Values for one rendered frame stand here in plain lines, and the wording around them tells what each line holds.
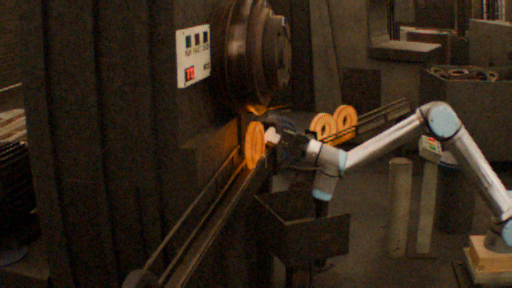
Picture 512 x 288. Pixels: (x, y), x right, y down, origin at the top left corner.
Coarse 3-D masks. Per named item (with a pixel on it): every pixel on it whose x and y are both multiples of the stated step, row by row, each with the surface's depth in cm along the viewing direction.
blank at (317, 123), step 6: (318, 114) 263; (324, 114) 262; (312, 120) 261; (318, 120) 259; (324, 120) 262; (330, 120) 264; (312, 126) 260; (318, 126) 260; (330, 126) 265; (318, 132) 261; (330, 132) 266; (318, 138) 261; (330, 138) 267
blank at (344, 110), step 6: (342, 108) 269; (348, 108) 272; (336, 114) 269; (342, 114) 269; (348, 114) 272; (354, 114) 275; (336, 120) 268; (348, 120) 276; (354, 120) 276; (336, 126) 268; (342, 126) 271; (348, 126) 275; (342, 132) 272
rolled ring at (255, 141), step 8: (248, 128) 219; (256, 128) 220; (248, 136) 217; (256, 136) 230; (248, 144) 217; (256, 144) 231; (264, 144) 233; (248, 152) 217; (256, 152) 231; (248, 160) 219; (256, 160) 222
